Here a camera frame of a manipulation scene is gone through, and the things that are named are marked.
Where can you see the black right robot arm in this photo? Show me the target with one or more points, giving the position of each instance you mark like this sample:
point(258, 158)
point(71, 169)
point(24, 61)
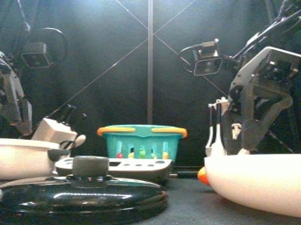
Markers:
point(274, 26)

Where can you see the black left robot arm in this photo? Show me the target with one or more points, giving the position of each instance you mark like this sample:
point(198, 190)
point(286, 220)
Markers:
point(11, 17)

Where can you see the orange toy carrot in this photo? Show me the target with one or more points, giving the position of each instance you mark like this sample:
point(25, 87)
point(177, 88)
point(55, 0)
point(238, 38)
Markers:
point(202, 176)

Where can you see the white knife block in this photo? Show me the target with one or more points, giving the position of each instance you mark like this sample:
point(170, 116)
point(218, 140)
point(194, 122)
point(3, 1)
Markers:
point(52, 131)

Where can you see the white spoon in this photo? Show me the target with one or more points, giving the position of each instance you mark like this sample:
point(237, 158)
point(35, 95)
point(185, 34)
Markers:
point(78, 141)

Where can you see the large white bowl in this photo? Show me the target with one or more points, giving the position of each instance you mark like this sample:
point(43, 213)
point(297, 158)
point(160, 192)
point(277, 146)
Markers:
point(258, 181)

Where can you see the green toy food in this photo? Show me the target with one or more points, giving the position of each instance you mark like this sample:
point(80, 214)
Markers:
point(142, 153)

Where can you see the red toy food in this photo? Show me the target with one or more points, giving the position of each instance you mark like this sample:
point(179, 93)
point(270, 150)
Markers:
point(119, 155)

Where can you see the grey toy stove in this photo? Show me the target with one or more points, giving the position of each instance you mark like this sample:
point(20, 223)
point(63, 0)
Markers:
point(132, 169)

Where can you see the black glass lid grey knob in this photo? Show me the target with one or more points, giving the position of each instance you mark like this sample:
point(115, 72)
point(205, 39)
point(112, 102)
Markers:
point(82, 199)

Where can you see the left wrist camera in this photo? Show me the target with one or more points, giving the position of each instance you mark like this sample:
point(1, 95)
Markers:
point(36, 57)

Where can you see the grey vertical frame pole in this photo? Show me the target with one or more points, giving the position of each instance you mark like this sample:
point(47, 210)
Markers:
point(150, 58)

